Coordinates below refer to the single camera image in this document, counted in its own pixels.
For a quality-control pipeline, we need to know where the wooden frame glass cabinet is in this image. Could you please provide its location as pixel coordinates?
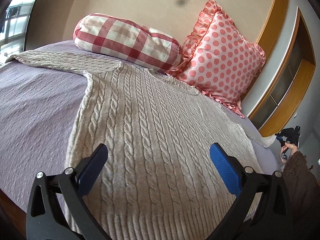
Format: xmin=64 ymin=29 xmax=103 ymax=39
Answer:
xmin=249 ymin=9 xmax=316 ymax=137

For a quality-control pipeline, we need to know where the lavender textured bedspread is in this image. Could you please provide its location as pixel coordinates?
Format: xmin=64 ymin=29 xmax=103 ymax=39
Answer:
xmin=1 ymin=42 xmax=278 ymax=210

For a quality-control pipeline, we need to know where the window with frame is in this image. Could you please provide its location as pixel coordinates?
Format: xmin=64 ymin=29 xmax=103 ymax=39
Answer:
xmin=1 ymin=0 xmax=36 ymax=64

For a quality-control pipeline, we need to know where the pink polka dot ruffled pillow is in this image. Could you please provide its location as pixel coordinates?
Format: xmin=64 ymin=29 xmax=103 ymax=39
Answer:
xmin=167 ymin=0 xmax=266 ymax=117

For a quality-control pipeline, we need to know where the brown fuzzy right sleeve forearm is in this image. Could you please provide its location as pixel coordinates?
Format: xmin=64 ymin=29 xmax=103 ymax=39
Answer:
xmin=283 ymin=151 xmax=319 ymax=239

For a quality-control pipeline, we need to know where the beige cable-knit sweater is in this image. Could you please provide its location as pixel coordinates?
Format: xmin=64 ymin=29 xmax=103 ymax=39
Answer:
xmin=11 ymin=50 xmax=260 ymax=239

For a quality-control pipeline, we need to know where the person's right hand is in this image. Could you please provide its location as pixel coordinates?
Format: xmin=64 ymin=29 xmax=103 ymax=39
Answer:
xmin=280 ymin=142 xmax=298 ymax=164

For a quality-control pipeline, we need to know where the red white checked bolster pillow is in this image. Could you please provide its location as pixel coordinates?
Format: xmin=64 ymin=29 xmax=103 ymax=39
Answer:
xmin=73 ymin=13 xmax=182 ymax=73

